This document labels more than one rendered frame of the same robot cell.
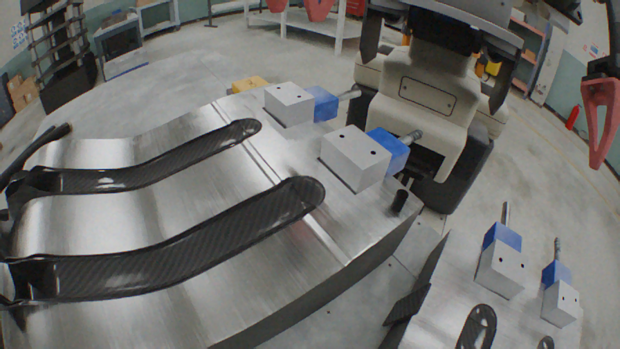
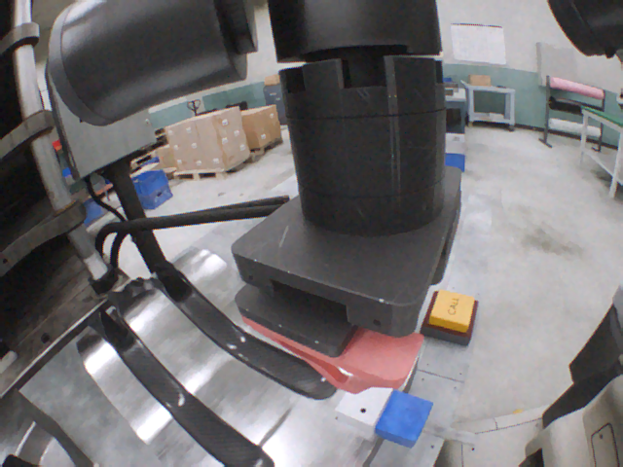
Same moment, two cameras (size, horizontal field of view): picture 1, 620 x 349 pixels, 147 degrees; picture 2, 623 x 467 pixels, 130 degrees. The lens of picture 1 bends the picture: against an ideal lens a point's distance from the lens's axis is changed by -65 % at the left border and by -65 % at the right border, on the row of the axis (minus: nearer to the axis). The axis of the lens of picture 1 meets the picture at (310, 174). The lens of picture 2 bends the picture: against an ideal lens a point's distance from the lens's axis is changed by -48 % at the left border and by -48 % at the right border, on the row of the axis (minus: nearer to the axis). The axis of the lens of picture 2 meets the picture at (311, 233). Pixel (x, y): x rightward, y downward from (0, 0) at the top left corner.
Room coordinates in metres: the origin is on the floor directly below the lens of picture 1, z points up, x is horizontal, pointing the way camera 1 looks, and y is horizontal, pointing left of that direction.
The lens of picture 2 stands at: (0.21, -0.07, 1.15)
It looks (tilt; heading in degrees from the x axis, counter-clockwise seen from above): 32 degrees down; 77
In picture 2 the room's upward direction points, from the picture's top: 10 degrees counter-clockwise
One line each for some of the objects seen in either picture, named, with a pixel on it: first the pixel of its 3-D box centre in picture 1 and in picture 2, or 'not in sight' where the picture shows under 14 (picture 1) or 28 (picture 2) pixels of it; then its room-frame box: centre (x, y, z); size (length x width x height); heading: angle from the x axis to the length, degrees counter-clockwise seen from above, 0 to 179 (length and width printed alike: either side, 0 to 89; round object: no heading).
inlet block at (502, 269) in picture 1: (502, 242); not in sight; (0.11, -0.22, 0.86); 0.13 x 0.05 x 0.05; 146
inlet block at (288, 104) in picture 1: (321, 102); (413, 422); (0.28, -0.01, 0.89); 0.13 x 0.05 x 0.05; 129
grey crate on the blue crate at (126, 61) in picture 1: (125, 62); (441, 142); (2.49, 2.39, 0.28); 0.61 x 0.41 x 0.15; 132
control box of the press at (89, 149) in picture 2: not in sight; (148, 244); (-0.20, 0.86, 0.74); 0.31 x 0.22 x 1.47; 39
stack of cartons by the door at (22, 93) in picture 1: (23, 88); not in sight; (2.67, 6.47, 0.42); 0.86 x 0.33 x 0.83; 132
